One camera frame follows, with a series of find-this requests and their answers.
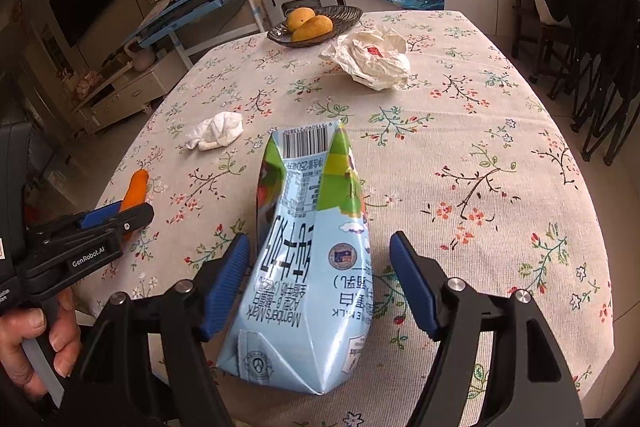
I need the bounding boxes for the dark wooden chair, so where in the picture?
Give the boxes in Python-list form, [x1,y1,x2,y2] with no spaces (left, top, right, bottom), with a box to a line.
[509,0,576,100]

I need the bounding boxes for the light blue milk carton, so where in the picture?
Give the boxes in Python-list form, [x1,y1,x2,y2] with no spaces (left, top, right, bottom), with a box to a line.
[216,119,375,395]

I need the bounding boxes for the long yellow mango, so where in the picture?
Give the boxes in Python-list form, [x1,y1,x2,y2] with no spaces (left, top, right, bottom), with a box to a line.
[290,16,334,42]

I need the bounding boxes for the large white plastic bag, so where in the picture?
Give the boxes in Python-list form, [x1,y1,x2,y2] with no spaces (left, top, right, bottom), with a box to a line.
[185,112,244,152]

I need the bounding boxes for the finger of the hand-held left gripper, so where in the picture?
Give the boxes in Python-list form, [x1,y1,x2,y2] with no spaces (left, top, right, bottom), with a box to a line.
[22,204,155,295]
[27,201,126,238]

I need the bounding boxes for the person's left hand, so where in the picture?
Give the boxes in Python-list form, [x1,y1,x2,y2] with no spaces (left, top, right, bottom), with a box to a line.
[0,292,84,400]

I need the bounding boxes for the crumpled white paper bag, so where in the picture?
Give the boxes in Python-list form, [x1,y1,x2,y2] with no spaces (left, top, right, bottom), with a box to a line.
[320,27,412,90]

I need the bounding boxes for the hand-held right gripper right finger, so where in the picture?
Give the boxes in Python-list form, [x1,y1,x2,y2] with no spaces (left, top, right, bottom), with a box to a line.
[389,229,586,427]

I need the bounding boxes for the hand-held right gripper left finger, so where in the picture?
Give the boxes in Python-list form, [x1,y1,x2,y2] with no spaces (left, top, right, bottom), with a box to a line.
[60,232,251,427]

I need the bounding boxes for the cream television cabinet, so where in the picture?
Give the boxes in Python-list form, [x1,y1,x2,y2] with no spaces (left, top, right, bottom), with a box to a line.
[70,52,173,135]

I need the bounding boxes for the orange carrots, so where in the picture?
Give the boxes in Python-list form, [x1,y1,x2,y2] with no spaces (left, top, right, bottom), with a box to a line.
[119,169,151,242]

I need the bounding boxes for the floral tablecloth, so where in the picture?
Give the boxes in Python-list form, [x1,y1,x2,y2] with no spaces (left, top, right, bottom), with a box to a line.
[72,9,613,427]

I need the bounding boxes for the black folding chairs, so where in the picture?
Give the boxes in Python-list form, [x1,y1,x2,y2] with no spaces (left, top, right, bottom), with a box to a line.
[550,22,640,168]

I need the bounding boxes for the cream vase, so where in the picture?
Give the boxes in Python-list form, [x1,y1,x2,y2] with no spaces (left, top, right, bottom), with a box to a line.
[124,39,153,72]

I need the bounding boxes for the dark woven fruit plate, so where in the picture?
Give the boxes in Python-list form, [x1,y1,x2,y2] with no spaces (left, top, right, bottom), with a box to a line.
[266,5,363,49]

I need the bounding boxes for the round yellow mango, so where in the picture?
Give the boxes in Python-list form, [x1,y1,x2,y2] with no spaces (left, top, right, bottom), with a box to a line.
[286,7,317,32]

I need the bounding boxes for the pink plush toy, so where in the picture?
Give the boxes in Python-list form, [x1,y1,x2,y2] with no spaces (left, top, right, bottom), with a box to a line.
[75,69,104,100]

